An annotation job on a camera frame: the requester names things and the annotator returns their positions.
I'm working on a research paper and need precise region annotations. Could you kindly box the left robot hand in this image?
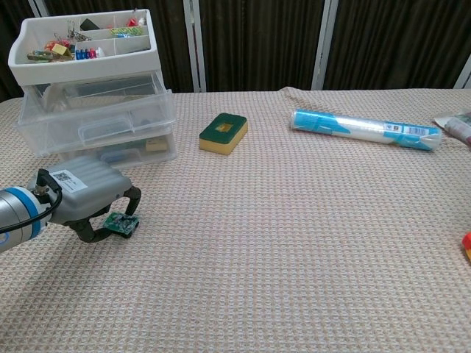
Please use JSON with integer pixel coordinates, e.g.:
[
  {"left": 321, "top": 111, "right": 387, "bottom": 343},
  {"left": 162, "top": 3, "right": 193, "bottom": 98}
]
[{"left": 26, "top": 154, "right": 143, "bottom": 244}]

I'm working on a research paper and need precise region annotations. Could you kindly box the small green circuit board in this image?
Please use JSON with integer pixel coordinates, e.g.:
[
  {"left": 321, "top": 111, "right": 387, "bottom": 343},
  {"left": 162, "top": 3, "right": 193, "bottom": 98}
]
[{"left": 102, "top": 212, "right": 141, "bottom": 238}]

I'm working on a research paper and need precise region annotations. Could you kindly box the clear plastic drawer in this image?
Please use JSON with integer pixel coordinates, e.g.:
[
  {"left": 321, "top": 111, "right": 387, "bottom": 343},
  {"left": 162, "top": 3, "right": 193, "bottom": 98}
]
[
  {"left": 15, "top": 71, "right": 176, "bottom": 158},
  {"left": 88, "top": 126, "right": 174, "bottom": 148},
  {"left": 60, "top": 128, "right": 177, "bottom": 171}
]

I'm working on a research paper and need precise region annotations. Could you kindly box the blue pink pushpin row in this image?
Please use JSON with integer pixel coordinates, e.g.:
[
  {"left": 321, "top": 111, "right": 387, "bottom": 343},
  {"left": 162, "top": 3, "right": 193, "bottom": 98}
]
[{"left": 75, "top": 47, "right": 106, "bottom": 60}]

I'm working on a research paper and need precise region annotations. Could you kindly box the green yellow sponge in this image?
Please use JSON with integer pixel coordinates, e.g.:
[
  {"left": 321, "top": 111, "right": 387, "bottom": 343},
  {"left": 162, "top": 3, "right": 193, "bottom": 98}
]
[{"left": 199, "top": 113, "right": 249, "bottom": 157}]

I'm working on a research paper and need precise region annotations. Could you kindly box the green blue packet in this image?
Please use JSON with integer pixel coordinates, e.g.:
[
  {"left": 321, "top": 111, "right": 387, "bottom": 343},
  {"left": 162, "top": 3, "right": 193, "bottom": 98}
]
[{"left": 109, "top": 26, "right": 144, "bottom": 38}]

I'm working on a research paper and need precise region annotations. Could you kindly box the beige woven tablecloth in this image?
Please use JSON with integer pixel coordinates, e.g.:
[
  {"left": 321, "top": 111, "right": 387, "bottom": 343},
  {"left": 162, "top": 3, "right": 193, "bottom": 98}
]
[{"left": 0, "top": 86, "right": 471, "bottom": 353}]

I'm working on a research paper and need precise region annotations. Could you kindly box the blue white plastic roll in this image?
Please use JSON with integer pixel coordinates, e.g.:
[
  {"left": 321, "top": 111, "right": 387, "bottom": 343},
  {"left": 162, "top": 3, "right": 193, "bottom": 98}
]
[{"left": 290, "top": 108, "right": 443, "bottom": 151}]

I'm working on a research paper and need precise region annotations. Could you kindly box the pink floral packet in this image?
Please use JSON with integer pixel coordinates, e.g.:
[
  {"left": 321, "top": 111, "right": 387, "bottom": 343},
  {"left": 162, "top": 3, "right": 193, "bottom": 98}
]
[{"left": 433, "top": 110, "right": 471, "bottom": 148}]

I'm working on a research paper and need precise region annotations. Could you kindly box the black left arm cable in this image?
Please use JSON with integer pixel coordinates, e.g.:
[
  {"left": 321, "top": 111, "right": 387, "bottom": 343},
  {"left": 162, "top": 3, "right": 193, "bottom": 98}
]
[{"left": 0, "top": 168, "right": 64, "bottom": 235}]

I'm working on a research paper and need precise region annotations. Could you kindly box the white plastic drawer organizer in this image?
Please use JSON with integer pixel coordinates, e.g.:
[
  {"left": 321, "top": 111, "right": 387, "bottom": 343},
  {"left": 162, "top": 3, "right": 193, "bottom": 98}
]
[{"left": 7, "top": 9, "right": 177, "bottom": 171}]

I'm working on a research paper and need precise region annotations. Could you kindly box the metal key chain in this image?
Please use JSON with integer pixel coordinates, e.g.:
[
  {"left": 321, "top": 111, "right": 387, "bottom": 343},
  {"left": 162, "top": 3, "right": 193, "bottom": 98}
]
[{"left": 54, "top": 20, "right": 93, "bottom": 41}]

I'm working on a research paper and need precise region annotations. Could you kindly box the grey partition post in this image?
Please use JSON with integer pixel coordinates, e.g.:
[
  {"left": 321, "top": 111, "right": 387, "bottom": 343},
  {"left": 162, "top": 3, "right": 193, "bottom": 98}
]
[
  {"left": 29, "top": 0, "right": 49, "bottom": 18},
  {"left": 311, "top": 0, "right": 339, "bottom": 91},
  {"left": 183, "top": 0, "right": 208, "bottom": 93},
  {"left": 453, "top": 54, "right": 471, "bottom": 90}
]

